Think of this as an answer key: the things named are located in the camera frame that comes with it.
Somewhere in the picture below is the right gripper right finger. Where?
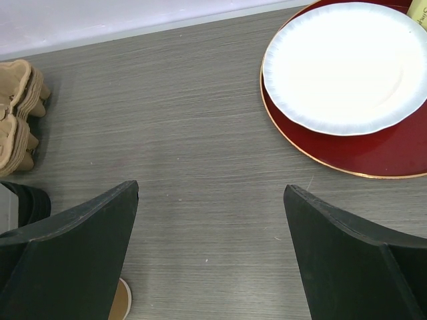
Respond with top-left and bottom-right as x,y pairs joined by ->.
284,185 -> 426,319

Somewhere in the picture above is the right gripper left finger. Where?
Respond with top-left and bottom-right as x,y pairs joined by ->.
1,180 -> 139,319

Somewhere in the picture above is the stack of paper cups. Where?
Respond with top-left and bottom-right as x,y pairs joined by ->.
108,278 -> 132,320

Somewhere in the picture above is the stack of black lids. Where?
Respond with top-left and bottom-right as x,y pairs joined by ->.
1,181 -> 51,227

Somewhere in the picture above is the red round tray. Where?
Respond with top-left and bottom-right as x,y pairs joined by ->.
260,1 -> 426,179

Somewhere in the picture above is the cardboard cup carrier stack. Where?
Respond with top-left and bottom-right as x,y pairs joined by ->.
1,59 -> 51,177

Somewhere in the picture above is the white paper plate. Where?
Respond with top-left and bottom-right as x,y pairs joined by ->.
262,2 -> 426,136

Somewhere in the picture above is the pale yellow mug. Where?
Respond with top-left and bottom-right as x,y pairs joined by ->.
407,0 -> 427,30

